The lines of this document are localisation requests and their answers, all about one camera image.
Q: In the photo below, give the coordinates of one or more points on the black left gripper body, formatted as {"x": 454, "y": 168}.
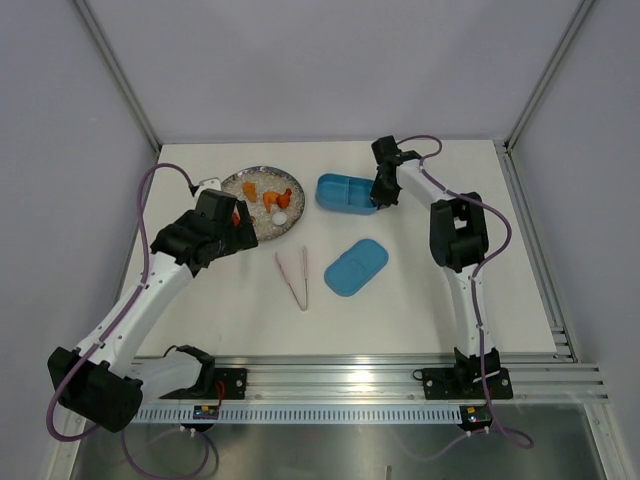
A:
{"x": 235, "y": 239}

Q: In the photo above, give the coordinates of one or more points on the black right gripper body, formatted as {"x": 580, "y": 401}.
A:
{"x": 385, "y": 192}

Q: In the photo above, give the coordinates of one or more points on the blue lunch box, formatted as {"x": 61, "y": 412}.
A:
{"x": 345, "y": 194}

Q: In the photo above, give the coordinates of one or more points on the orange chicken wing piece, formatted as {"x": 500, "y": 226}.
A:
{"x": 269, "y": 199}

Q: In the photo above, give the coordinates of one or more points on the pink metal tongs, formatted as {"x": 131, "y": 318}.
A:
{"x": 299, "y": 291}

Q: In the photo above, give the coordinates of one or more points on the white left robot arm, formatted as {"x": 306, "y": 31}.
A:
{"x": 98, "y": 379}

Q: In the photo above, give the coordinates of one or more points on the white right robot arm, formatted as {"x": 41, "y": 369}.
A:
{"x": 458, "y": 243}

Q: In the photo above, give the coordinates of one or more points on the blue lunch box lid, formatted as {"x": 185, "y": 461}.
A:
{"x": 349, "y": 273}

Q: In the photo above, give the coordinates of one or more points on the orange fried fish piece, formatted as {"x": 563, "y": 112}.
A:
{"x": 250, "y": 191}

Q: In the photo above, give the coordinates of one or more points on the small white rice cup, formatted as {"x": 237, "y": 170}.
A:
{"x": 279, "y": 218}

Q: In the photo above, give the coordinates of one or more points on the speckled ceramic plate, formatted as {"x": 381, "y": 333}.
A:
{"x": 267, "y": 178}

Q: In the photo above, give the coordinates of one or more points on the dark red chicken drumstick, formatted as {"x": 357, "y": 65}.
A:
{"x": 283, "y": 200}

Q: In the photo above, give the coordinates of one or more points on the right side aluminium rail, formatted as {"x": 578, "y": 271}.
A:
{"x": 566, "y": 349}

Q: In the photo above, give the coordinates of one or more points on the aluminium rail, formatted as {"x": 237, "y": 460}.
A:
{"x": 389, "y": 379}
{"x": 566, "y": 349}

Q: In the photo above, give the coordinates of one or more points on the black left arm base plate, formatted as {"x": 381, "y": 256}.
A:
{"x": 230, "y": 383}

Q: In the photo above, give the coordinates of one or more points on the aluminium front rail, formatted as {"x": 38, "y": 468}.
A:
{"x": 389, "y": 379}

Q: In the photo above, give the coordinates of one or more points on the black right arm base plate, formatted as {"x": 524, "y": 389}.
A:
{"x": 442, "y": 384}

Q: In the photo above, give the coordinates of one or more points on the white slotted cable duct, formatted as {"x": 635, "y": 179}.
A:
{"x": 301, "y": 414}

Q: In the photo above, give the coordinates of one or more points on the left aluminium frame post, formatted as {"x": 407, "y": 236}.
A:
{"x": 98, "y": 36}

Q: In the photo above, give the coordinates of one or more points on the aluminium frame post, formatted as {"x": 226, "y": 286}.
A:
{"x": 98, "y": 36}
{"x": 551, "y": 68}

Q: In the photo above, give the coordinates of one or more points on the right aluminium frame post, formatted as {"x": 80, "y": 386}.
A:
{"x": 551, "y": 68}

